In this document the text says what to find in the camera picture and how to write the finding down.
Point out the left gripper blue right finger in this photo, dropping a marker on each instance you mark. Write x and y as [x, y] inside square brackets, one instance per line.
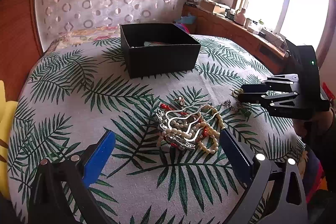
[273, 192]

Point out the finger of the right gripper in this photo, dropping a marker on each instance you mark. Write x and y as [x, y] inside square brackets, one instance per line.
[254, 98]
[254, 88]

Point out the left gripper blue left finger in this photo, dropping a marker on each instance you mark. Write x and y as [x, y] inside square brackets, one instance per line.
[48, 203]

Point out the silver wavy hair pin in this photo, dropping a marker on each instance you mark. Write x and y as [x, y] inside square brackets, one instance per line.
[187, 125]

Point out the silver crystal hair comb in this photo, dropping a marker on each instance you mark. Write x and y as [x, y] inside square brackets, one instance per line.
[170, 139]

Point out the person's right hand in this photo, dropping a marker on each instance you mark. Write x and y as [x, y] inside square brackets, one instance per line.
[303, 128]

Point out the small silver brooch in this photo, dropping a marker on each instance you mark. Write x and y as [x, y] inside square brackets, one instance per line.
[180, 100]

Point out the white bottle on sill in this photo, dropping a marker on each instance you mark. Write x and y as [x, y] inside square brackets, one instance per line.
[239, 17]

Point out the palm leaf print bedsheet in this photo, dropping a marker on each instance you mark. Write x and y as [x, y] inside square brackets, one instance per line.
[77, 93]

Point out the wooden windowsill cabinet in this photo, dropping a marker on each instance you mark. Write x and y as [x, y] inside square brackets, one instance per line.
[213, 25]

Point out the yellow plush toy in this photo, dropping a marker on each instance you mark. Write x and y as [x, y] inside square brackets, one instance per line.
[8, 109]

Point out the cardboard box on cabinet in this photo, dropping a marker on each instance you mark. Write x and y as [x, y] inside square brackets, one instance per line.
[213, 7]

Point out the blue blanket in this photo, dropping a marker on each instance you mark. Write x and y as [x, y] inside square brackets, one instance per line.
[182, 27]

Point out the black square storage box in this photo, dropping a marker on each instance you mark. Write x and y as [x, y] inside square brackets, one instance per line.
[156, 48]

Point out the wooden wardrobe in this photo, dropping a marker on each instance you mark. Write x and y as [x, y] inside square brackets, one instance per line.
[20, 44]

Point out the floral quilt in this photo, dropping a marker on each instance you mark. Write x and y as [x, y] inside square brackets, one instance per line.
[77, 37]

